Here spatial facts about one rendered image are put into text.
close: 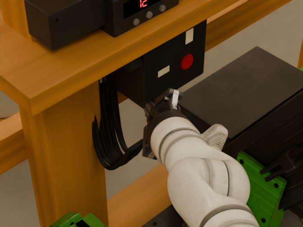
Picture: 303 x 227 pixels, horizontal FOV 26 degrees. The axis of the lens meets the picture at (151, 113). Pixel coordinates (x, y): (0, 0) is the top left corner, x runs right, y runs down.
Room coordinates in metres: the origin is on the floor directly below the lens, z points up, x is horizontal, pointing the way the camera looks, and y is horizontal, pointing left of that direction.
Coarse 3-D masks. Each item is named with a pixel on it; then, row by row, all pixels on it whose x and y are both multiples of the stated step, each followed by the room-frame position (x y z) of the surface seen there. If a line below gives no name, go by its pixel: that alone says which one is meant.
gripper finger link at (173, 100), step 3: (174, 90) 0.81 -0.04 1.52; (174, 93) 0.81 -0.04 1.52; (177, 93) 0.81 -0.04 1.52; (165, 96) 0.81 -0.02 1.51; (171, 96) 0.81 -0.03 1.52; (174, 96) 0.80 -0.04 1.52; (177, 96) 0.80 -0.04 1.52; (165, 99) 0.81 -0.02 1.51; (168, 99) 0.81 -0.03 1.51; (171, 99) 0.80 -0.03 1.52; (174, 99) 0.80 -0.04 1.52; (177, 99) 0.80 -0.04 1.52; (168, 102) 0.80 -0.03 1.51; (171, 102) 0.79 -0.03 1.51; (174, 102) 0.79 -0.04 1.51; (177, 102) 0.81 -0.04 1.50; (174, 105) 0.79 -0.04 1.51; (174, 108) 0.78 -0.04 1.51
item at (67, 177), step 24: (0, 0) 0.98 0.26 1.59; (24, 24) 0.93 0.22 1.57; (72, 96) 0.97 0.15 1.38; (96, 96) 1.01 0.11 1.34; (24, 120) 0.97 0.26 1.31; (48, 120) 0.93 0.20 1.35; (72, 120) 0.97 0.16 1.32; (48, 144) 0.92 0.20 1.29; (72, 144) 0.96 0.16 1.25; (48, 168) 0.93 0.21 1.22; (72, 168) 0.96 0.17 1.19; (96, 168) 1.00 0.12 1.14; (48, 192) 0.94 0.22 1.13; (72, 192) 0.95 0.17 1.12; (96, 192) 1.00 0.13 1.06; (48, 216) 0.95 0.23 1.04; (96, 216) 0.99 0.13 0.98
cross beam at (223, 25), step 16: (240, 0) 1.48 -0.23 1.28; (256, 0) 1.50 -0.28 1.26; (272, 0) 1.55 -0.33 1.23; (288, 0) 1.61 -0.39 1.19; (224, 16) 1.41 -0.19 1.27; (240, 16) 1.46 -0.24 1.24; (256, 16) 1.51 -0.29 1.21; (208, 32) 1.37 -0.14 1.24; (224, 32) 1.42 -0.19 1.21; (208, 48) 1.38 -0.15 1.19; (0, 128) 0.99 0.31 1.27; (16, 128) 0.99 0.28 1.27; (0, 144) 0.95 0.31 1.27; (16, 144) 0.97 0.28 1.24; (0, 160) 0.94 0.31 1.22; (16, 160) 0.97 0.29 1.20
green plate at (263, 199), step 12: (240, 156) 0.91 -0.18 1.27; (252, 168) 0.89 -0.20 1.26; (252, 180) 0.88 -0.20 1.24; (264, 180) 0.86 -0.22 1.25; (276, 180) 0.85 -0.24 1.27; (252, 192) 0.87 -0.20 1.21; (264, 192) 0.85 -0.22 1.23; (276, 192) 0.84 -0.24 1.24; (252, 204) 0.86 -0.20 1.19; (264, 204) 0.84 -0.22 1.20; (276, 204) 0.83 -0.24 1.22; (264, 216) 0.83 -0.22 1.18; (276, 216) 0.86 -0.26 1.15
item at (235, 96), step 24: (216, 72) 1.22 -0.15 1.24; (240, 72) 1.22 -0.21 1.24; (264, 72) 1.22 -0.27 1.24; (288, 72) 1.22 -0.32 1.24; (192, 96) 1.13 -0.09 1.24; (216, 96) 1.13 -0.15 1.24; (240, 96) 1.13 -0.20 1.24; (264, 96) 1.13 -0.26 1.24; (288, 96) 1.13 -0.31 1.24; (192, 120) 1.07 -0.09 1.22; (216, 120) 1.05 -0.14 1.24; (240, 120) 1.05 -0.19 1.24
